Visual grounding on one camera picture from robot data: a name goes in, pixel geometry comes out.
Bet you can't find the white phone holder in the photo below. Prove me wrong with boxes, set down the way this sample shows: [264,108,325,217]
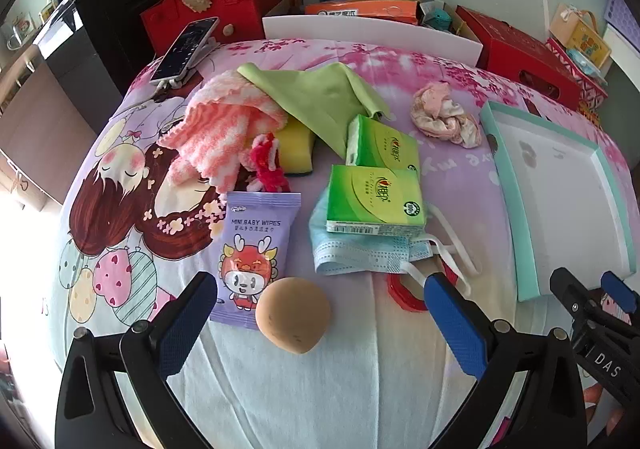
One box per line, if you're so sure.
[155,36,221,90]

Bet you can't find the pink white fuzzy sock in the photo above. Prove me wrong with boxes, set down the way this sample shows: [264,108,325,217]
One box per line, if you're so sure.
[159,70,289,192]

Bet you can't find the brown wooden cabinet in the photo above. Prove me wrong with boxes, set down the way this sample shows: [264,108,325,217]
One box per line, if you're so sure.
[0,49,98,210]

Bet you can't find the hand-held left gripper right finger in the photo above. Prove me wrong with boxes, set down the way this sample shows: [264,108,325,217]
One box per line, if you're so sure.
[422,273,588,449]

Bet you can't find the light blue wipes pack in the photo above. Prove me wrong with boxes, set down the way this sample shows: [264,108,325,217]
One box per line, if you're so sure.
[575,51,607,76]

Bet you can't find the yellow sponge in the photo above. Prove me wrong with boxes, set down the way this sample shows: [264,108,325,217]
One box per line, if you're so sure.
[274,121,317,176]

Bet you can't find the pink floral cloth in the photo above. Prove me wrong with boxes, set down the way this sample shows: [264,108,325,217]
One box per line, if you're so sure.
[411,83,483,150]

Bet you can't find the red tape roll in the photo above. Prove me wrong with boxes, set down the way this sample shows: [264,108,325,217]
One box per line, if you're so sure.
[386,264,461,314]

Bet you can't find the teal white box tray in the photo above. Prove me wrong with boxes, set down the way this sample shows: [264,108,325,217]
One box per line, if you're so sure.
[479,100,640,302]

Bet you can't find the purple plastic basket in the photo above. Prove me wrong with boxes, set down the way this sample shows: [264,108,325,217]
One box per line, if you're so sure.
[604,0,640,40]

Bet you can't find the smartphone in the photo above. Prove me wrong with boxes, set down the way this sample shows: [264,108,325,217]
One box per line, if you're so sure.
[150,16,221,82]

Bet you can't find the light green cloth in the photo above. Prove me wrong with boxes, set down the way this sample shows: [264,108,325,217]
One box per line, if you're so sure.
[237,63,391,157]

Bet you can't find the red gift box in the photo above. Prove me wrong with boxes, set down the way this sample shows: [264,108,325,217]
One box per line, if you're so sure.
[455,5,582,110]

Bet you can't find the small open cardboard box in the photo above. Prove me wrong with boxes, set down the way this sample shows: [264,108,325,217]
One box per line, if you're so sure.
[450,6,483,44]

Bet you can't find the red plush toy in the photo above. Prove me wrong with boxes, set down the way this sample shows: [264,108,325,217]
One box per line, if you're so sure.
[245,133,292,194]

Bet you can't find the purple baby wipes pack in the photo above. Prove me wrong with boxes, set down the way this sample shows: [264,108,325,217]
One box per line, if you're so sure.
[209,191,303,327]

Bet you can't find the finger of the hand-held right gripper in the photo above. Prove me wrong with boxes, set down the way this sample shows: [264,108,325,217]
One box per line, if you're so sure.
[601,271,640,315]
[549,267,595,324]

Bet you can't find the black cabinet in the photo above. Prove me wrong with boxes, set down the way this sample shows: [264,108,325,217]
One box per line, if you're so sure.
[65,0,176,100]

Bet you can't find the red patterned tin box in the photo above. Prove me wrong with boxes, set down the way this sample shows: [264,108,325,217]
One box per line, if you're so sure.
[545,38,610,112]

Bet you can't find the tan egg-shaped sponge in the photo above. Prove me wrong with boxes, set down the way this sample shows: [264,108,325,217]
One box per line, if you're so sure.
[255,277,332,356]

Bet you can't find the red gold packet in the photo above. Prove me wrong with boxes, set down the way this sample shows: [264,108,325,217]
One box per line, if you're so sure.
[577,101,607,123]

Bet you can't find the cartoon printed bed sheet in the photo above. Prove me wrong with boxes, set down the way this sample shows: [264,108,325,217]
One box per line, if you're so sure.
[37,36,640,449]

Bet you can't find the white storage box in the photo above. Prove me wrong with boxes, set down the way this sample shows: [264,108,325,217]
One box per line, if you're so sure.
[262,14,485,64]

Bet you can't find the blue face mask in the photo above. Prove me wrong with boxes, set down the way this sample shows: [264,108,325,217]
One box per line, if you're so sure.
[307,191,481,292]

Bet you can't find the white charging cable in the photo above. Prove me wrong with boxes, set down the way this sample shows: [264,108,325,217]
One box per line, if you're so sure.
[117,85,171,112]

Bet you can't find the green tissue pack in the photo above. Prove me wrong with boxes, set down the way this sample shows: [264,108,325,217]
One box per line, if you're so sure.
[345,114,421,170]
[326,164,428,237]

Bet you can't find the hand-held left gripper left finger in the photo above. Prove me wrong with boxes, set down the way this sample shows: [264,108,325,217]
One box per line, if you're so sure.
[54,271,219,449]

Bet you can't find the orange cardboard box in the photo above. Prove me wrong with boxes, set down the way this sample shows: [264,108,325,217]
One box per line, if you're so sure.
[304,0,436,27]

